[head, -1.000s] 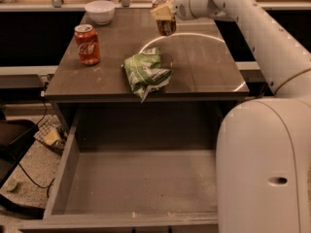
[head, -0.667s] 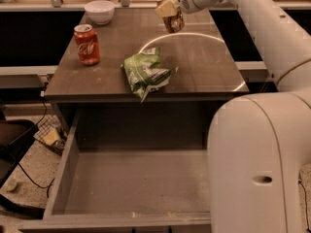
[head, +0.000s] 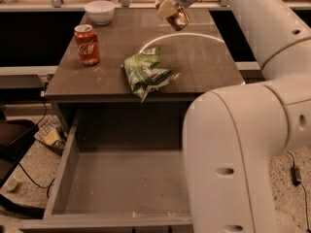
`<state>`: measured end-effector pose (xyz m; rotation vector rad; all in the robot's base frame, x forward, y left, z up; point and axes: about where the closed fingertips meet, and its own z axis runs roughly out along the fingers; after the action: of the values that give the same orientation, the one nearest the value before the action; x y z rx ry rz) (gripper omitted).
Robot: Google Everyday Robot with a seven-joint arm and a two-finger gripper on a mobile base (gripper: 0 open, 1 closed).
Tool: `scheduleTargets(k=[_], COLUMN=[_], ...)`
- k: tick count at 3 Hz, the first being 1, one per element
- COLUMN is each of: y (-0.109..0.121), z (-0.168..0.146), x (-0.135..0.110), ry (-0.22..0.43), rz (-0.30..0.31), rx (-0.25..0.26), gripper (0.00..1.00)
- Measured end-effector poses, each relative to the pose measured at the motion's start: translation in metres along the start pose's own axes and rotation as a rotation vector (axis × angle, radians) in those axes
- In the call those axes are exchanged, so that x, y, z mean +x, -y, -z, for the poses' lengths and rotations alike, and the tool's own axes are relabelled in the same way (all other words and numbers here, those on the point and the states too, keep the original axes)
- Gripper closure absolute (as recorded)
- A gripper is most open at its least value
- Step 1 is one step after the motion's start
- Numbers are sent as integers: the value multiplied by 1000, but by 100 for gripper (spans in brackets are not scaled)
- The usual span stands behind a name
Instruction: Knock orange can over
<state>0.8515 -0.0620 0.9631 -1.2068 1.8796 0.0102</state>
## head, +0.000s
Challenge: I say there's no orange brown soda can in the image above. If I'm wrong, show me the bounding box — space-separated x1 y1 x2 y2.
155 0 190 31

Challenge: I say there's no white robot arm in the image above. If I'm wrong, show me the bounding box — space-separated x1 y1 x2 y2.
157 0 311 233

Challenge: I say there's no red cola can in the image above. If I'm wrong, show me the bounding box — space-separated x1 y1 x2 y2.
74 24 100 66

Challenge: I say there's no white ceramic bowl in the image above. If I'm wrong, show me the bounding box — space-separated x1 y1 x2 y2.
85 0 115 25

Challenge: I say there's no green chip bag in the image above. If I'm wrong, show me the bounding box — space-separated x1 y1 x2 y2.
121 47 173 102

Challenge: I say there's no grey cabinet with top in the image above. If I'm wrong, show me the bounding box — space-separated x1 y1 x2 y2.
47 9 244 127

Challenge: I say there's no open grey drawer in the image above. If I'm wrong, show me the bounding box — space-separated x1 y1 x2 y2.
21 108 193 233

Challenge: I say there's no black chair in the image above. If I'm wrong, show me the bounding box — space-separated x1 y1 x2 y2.
0 105 45 219

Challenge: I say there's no green scrap on floor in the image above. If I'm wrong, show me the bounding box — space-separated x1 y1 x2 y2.
6 179 18 192

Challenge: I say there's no black cable on left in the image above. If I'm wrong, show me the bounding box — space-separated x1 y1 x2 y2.
17 81 56 199

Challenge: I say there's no wire basket with items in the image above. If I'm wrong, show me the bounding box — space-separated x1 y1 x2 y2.
35 115 67 156

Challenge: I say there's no black power adapter cable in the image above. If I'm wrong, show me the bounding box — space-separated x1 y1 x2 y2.
285 150 311 233

